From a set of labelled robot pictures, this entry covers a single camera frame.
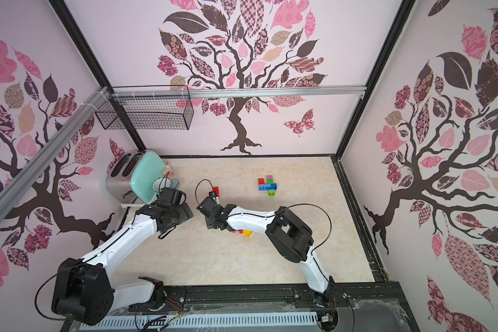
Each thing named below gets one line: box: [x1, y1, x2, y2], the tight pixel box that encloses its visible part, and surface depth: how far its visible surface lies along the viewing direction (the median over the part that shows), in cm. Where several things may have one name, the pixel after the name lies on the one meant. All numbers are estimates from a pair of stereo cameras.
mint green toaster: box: [105, 150, 169, 205], surface depth 94 cm
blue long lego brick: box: [258, 183, 278, 192], surface depth 106 cm
